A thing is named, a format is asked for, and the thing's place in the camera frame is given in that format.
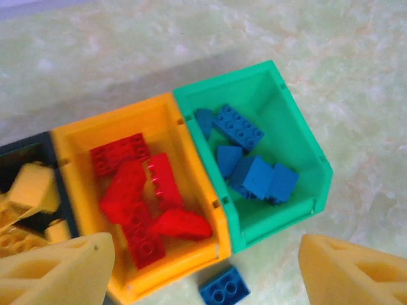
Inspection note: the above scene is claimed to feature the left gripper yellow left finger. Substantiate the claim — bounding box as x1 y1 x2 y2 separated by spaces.
0 232 116 305

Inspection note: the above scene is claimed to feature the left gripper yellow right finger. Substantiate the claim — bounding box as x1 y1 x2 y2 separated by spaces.
298 234 407 305

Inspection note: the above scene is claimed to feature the yellow lego brick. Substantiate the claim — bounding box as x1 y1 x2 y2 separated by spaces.
44 219 72 244
0 227 49 259
0 193 39 230
7 161 62 213

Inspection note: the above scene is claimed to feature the red lego brick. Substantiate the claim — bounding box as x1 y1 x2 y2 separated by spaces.
147 152 185 212
149 207 214 241
99 161 151 224
90 132 152 177
121 203 167 271

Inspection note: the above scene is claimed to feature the blue lego brick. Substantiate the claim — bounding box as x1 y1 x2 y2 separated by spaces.
228 155 255 198
212 104 266 153
216 145 244 180
266 162 301 205
198 266 251 305
242 155 276 201

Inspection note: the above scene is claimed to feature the green plastic bin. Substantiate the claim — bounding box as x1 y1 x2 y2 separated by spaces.
173 60 335 254

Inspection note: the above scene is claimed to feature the orange plastic bin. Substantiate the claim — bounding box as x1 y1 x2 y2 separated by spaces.
50 91 233 305

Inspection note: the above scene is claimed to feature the black plastic bin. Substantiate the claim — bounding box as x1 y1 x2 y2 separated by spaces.
0 132 81 252

